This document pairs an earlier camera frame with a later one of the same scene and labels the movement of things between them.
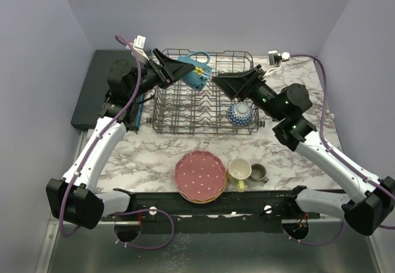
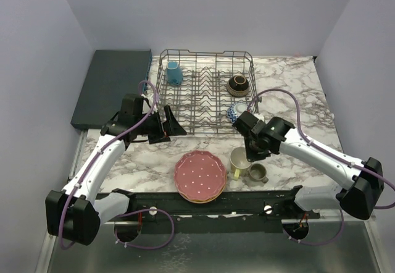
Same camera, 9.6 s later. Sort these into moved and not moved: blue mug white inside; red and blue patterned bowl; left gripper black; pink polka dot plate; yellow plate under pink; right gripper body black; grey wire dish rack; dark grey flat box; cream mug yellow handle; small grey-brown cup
Moved: left gripper black; right gripper body black; cream mug yellow handle; blue mug white inside
Not moved: grey wire dish rack; red and blue patterned bowl; small grey-brown cup; dark grey flat box; yellow plate under pink; pink polka dot plate
